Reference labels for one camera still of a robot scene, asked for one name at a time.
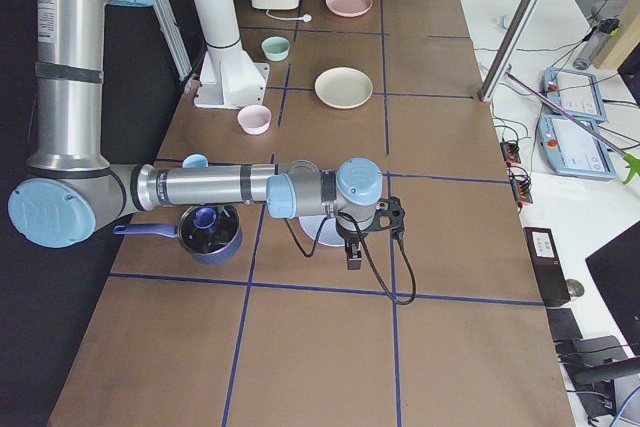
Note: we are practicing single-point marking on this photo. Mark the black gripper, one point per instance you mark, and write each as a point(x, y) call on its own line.
point(348, 235)

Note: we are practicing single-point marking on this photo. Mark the pink plate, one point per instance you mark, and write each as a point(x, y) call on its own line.
point(349, 8)

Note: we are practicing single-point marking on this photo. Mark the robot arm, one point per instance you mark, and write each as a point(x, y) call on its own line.
point(74, 191)

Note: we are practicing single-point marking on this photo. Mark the blue plate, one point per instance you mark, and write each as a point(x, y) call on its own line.
point(311, 225)

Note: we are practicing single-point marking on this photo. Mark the dark blue saucepan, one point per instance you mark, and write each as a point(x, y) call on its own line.
point(210, 234)

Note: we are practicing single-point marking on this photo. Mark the cream plate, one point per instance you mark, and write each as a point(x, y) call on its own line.
point(343, 87)

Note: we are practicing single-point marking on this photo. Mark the pink bowl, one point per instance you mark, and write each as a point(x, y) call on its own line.
point(254, 119)

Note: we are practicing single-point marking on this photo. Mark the light blue cup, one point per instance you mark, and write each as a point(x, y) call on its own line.
point(195, 160)

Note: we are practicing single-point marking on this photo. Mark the black box on desk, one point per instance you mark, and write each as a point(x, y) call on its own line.
point(546, 265)

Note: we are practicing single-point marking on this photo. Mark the green bowl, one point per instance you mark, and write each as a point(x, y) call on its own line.
point(275, 48)

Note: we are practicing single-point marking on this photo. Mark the near teach pendant tablet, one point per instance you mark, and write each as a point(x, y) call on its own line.
point(571, 151)

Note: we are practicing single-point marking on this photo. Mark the teach pendant tablet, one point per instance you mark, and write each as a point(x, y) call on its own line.
point(575, 91)
point(571, 151)

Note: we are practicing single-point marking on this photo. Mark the far teach pendant tablet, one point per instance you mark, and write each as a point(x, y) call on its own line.
point(575, 91)

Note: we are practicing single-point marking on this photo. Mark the reacher grabber stick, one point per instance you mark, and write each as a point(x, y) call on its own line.
point(631, 160)

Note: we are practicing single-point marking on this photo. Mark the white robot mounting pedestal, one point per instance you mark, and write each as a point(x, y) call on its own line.
point(229, 79)

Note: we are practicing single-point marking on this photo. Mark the aluminium frame post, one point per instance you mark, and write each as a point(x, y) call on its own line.
point(499, 66)

